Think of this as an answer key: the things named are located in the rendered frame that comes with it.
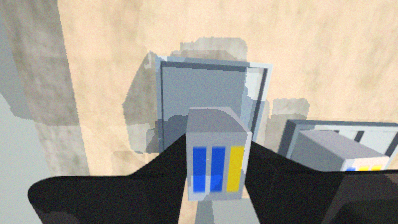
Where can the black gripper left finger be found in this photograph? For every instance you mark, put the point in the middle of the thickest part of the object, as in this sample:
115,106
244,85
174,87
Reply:
151,195

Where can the large grey wall panel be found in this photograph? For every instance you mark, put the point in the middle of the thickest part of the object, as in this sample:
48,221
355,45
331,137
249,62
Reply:
22,162

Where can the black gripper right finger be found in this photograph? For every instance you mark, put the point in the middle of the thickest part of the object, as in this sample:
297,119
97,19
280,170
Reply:
285,192

